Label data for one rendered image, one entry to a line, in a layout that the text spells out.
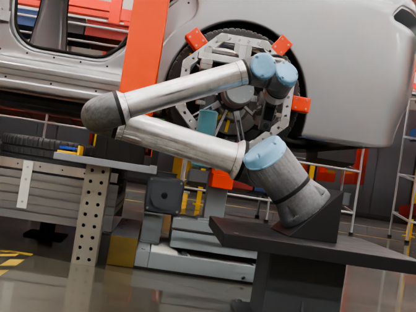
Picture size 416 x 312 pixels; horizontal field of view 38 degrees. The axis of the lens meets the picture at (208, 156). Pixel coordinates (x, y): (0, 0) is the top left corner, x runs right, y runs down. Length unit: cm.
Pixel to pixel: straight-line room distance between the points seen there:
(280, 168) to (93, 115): 63
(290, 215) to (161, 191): 104
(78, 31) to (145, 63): 437
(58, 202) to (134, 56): 76
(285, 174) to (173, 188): 103
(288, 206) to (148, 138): 53
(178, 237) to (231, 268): 31
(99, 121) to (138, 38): 90
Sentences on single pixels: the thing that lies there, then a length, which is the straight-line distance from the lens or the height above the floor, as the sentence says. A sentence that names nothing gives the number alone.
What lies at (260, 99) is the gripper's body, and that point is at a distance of 239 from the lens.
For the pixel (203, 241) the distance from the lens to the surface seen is 287.
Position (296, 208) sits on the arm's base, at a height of 39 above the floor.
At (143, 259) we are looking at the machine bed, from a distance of 269.
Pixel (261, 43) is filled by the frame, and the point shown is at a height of 110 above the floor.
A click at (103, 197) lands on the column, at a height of 29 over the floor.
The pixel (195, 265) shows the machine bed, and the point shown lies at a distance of 270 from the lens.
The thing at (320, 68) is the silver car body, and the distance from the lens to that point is 344.
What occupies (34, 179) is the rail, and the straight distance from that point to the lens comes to 290.
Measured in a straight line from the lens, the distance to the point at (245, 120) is 343.
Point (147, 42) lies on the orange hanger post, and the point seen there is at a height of 100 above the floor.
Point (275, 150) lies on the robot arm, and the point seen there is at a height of 57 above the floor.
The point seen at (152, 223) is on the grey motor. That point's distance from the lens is 298.
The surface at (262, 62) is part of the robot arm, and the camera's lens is 205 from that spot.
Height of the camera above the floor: 46
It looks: 1 degrees up
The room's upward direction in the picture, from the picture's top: 9 degrees clockwise
